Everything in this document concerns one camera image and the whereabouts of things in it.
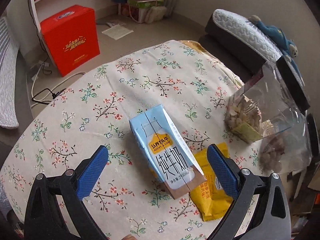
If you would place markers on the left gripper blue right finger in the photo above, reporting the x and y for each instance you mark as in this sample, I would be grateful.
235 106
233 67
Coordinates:
224 173

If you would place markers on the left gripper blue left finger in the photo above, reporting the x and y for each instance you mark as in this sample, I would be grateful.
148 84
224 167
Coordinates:
89 170

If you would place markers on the light blue milk carton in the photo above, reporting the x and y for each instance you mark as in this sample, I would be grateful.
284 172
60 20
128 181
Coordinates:
169 158

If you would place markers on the person's left hand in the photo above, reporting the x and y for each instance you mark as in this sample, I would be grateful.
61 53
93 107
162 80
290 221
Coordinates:
129 237

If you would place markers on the yellow snack packet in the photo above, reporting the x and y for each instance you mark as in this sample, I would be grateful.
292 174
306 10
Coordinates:
209 197

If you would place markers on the clear jar with brown nuts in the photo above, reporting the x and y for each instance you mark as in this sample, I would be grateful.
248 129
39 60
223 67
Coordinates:
291 150

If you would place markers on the floral tablecloth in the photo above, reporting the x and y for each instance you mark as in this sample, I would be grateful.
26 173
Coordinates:
192 85

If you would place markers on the clear jar with green contents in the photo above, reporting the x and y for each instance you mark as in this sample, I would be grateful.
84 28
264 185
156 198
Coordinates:
269 103

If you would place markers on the dark ottoman with quilted cover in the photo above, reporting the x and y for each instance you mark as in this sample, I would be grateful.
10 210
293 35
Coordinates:
238 43

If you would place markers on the blue monkey plush toy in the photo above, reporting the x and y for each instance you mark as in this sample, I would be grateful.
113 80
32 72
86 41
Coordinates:
286 46

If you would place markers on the red gift box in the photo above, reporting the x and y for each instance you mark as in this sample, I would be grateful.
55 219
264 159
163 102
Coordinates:
71 37

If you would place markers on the white paper on floor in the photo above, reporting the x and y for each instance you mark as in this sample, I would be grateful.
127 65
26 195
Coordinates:
117 32

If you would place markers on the striped grey mattress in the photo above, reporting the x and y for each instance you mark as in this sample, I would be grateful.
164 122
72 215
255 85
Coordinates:
9 52

